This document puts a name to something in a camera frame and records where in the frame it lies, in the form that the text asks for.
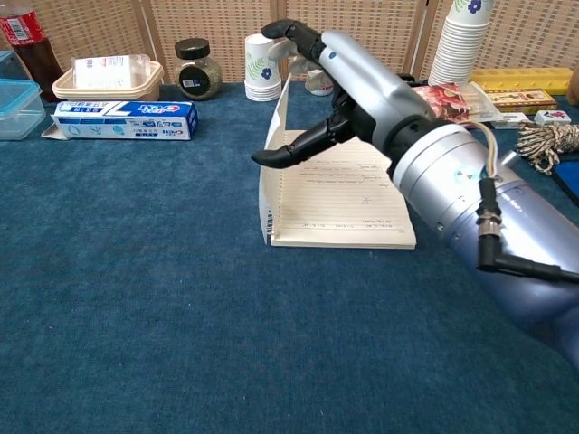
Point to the white plastic-wrapped packet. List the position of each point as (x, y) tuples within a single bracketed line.
[(108, 71)]

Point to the short paper cup stack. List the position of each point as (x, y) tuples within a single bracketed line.
[(260, 79)]

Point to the bag of wooden chopsticks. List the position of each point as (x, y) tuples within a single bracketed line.
[(452, 100)]

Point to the rattan folding screen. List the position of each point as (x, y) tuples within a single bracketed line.
[(217, 27)]

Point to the white mahjong tile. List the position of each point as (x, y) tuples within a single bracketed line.
[(546, 117)]

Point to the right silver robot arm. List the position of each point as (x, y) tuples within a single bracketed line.
[(534, 235)]

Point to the small white jar grey lid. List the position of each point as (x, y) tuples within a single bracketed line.
[(316, 87)]

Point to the black stapler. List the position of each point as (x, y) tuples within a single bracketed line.
[(410, 78)]

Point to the blue white toothpaste box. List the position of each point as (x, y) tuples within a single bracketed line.
[(131, 119)]

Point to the tall paper cup stack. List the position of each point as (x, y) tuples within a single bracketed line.
[(459, 50)]

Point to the blue black pouch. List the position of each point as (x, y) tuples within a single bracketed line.
[(569, 178)]

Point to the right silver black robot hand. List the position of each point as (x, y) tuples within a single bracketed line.
[(366, 81)]

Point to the yellow long box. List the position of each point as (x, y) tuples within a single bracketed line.
[(520, 80)]

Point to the cola bottle red label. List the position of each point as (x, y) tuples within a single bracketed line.
[(31, 50)]

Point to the small white flat box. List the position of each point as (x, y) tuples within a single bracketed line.
[(513, 121)]

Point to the white spiral notebook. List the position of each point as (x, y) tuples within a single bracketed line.
[(339, 199)]

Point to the clear container blue lid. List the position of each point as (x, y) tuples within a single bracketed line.
[(9, 65), (18, 108)]

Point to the brown rounded object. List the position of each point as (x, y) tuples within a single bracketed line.
[(574, 86)]

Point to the blue felt table cloth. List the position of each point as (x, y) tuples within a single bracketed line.
[(158, 294)]

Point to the red yellow card box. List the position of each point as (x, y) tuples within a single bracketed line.
[(524, 100)]

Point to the glass jar black lid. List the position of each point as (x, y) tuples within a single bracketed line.
[(198, 72)]

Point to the beige plastic tray stack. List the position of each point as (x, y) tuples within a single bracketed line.
[(108, 92)]

